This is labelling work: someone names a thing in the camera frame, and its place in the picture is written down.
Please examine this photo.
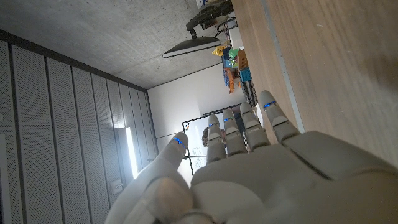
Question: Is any blue cube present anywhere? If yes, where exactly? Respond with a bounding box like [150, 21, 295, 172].
[239, 67, 252, 83]

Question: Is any white cardboard box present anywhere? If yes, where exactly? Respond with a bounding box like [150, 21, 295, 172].
[229, 27, 244, 49]

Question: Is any yellow toy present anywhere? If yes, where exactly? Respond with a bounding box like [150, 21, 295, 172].
[211, 45, 228, 57]

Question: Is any black computer monitor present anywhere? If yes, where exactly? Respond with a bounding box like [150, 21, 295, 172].
[162, 36, 222, 59]

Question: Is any whiteboard with black frame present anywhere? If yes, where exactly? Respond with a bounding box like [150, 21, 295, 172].
[182, 105, 249, 175]

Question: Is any brown wooden block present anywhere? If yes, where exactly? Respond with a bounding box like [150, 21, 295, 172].
[236, 49, 249, 70]

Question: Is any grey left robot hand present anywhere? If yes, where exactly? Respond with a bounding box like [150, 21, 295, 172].
[104, 90, 398, 224]

